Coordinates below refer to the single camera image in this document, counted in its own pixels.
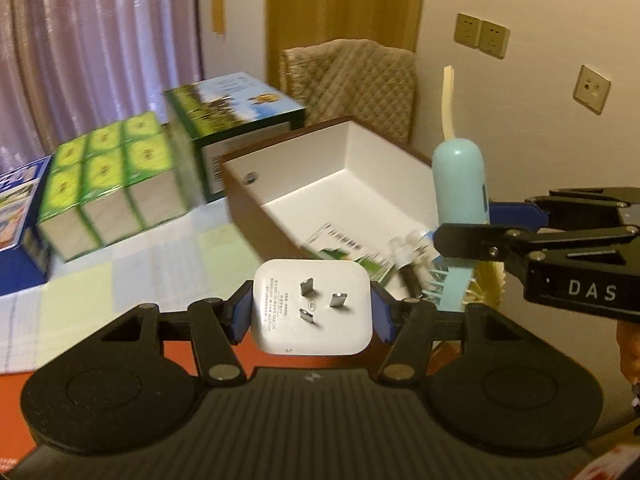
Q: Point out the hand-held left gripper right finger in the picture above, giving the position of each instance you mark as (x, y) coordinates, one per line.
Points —
(380, 317)

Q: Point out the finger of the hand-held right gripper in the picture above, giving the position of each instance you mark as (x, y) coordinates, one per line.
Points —
(575, 205)
(470, 240)

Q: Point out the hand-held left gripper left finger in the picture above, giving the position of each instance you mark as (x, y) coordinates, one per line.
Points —
(240, 316)

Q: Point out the white power adapter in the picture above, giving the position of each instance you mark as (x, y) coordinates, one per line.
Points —
(280, 330)

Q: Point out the yellow mini handheld fan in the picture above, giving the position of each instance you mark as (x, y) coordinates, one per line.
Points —
(487, 285)

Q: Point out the brown storage box white inside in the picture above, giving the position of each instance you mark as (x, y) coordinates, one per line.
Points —
(250, 220)

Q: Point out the person's right hand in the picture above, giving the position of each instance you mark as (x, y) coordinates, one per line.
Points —
(631, 350)

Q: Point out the blue and white tube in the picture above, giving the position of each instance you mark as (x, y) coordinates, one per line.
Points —
(423, 245)

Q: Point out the light blue comb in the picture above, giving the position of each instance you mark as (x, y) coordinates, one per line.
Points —
(455, 290)

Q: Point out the green medicine box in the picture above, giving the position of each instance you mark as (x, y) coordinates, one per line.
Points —
(340, 246)

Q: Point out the pale plaid table cloth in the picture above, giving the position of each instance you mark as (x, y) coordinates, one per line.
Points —
(150, 255)

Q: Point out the chair with quilted cover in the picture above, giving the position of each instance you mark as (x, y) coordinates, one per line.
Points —
(350, 85)

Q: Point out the green tissue box pack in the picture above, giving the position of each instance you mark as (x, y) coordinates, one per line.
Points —
(105, 170)

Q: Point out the dark green carton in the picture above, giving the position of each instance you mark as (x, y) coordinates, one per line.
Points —
(235, 115)

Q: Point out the flat blue printed box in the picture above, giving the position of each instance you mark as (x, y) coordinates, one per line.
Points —
(20, 270)

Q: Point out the wooden door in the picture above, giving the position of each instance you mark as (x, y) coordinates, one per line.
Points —
(340, 0)

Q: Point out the pink curtain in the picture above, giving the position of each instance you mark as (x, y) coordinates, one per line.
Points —
(100, 35)

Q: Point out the beige wall socket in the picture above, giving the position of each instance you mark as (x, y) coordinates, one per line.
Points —
(467, 30)
(495, 39)
(592, 89)

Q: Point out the yellow wall strip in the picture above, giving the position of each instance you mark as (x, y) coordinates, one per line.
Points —
(217, 2)

